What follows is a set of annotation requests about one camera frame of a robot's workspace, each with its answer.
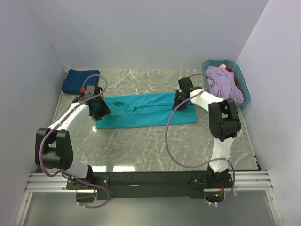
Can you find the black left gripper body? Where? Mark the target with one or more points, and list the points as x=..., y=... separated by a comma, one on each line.
x=102, y=109

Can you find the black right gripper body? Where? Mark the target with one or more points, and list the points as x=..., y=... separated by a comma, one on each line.
x=179, y=99

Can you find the teal t-shirt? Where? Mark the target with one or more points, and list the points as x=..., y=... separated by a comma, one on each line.
x=134, y=111

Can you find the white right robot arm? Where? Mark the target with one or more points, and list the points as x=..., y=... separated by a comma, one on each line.
x=224, y=124

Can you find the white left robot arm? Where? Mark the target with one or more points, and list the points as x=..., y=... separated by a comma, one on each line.
x=53, y=148

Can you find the folded navy blue t-shirt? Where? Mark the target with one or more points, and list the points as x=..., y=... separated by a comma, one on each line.
x=74, y=81

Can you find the lavender t-shirt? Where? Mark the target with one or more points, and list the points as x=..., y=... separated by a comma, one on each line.
x=225, y=84

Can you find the pink garment in basket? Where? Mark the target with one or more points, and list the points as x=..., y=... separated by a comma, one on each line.
x=223, y=66

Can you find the red garment in basket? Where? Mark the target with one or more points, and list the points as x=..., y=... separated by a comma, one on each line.
x=236, y=81

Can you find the teal plastic laundry basket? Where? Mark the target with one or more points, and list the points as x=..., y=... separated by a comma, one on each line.
x=237, y=74

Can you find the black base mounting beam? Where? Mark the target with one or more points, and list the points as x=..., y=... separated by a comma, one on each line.
x=152, y=184

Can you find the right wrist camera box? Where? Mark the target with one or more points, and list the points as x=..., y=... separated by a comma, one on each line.
x=185, y=84

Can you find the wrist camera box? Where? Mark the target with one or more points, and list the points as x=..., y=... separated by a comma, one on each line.
x=90, y=91
x=185, y=84

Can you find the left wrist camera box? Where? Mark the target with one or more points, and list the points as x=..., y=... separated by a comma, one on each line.
x=90, y=91

